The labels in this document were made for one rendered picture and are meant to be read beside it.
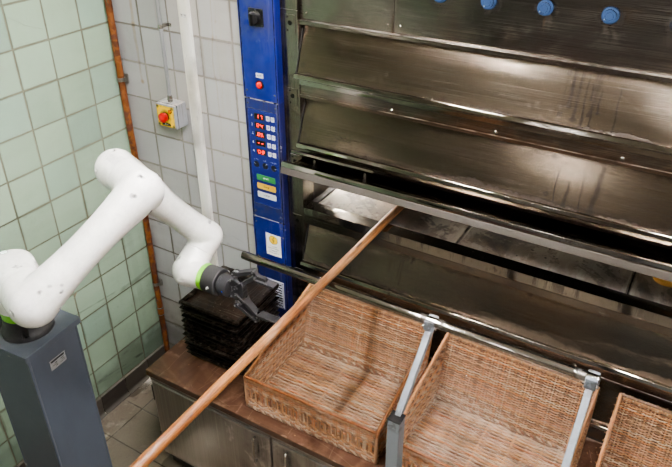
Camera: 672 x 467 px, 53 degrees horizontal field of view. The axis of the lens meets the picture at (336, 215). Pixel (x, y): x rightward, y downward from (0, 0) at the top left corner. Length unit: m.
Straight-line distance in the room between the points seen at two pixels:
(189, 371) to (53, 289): 1.06
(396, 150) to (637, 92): 0.77
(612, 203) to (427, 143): 0.60
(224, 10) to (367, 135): 0.68
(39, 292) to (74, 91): 1.17
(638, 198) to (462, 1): 0.76
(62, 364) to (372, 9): 1.44
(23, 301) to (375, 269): 1.28
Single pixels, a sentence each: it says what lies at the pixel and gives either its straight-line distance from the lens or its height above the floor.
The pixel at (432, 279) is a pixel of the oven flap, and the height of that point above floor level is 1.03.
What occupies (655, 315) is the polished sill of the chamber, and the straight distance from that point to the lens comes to 2.31.
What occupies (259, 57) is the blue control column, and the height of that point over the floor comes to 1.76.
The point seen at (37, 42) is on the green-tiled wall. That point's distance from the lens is 2.77.
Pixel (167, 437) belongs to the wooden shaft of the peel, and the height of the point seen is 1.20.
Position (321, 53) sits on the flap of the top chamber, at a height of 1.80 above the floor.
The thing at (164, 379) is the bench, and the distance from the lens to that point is 2.84.
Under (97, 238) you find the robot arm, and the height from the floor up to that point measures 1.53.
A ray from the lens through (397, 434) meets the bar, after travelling 2.13.
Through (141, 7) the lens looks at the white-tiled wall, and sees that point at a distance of 2.83.
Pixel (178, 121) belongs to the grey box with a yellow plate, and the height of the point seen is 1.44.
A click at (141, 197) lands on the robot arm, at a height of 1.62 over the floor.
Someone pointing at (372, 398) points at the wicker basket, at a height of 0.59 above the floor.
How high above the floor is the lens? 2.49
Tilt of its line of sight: 31 degrees down
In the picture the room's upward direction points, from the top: straight up
